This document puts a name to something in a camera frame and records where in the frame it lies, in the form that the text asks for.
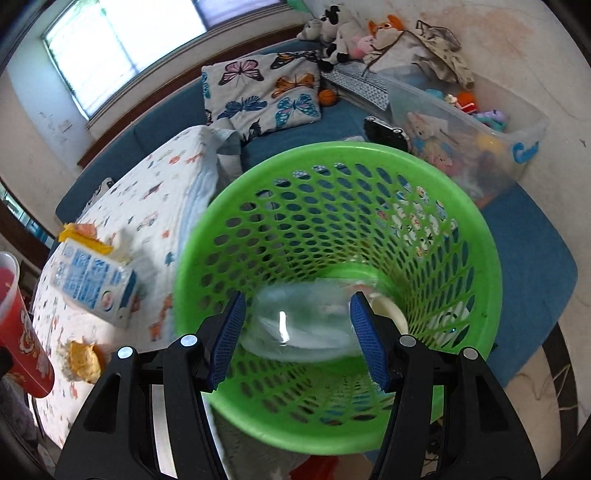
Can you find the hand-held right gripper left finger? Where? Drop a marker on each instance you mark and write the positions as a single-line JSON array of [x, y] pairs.
[[228, 337]]

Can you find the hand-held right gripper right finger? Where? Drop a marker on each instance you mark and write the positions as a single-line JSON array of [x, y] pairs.
[[369, 341]]

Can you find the clear plastic bottle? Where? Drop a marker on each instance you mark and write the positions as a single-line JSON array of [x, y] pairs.
[[300, 314]]

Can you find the blue and white milk carton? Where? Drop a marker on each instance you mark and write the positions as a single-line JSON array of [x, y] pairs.
[[87, 277]]

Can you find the green plastic mesh basket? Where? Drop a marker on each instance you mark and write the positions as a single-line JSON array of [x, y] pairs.
[[341, 148]]

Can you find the white plastic cup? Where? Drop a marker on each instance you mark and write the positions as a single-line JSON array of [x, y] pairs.
[[393, 314]]

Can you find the yellow crumpled wrapper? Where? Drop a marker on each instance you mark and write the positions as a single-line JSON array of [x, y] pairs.
[[83, 360]]

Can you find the white vehicle print blanket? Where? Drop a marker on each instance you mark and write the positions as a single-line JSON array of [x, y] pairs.
[[152, 194]]

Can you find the blue sofa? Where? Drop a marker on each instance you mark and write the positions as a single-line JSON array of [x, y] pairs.
[[521, 240]]

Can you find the red plastic cup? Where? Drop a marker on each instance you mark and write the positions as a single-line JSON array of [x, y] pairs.
[[18, 332]]

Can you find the plush doll in pastel dress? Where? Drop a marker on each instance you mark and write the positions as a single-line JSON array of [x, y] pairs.
[[429, 138]]

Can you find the clear plastic storage bin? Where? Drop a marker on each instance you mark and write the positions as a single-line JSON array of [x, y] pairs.
[[517, 152]]

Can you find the butterfly print pillow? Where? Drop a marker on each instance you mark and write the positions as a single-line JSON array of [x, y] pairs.
[[258, 92]]

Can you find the small orange ball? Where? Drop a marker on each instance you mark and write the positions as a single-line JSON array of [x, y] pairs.
[[327, 97]]

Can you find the grey patterned mat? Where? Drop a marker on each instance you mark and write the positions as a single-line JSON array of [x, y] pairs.
[[364, 83]]

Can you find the pink plush toy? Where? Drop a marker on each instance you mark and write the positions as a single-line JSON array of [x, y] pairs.
[[363, 46]]

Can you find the window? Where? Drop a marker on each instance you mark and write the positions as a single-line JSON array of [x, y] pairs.
[[124, 41]]

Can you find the orange fox plush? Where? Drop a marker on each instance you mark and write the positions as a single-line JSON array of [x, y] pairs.
[[383, 25]]

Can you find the grey plush toy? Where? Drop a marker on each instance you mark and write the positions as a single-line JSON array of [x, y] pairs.
[[309, 30]]

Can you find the green hanging toy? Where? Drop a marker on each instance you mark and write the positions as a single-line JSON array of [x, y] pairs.
[[298, 4]]

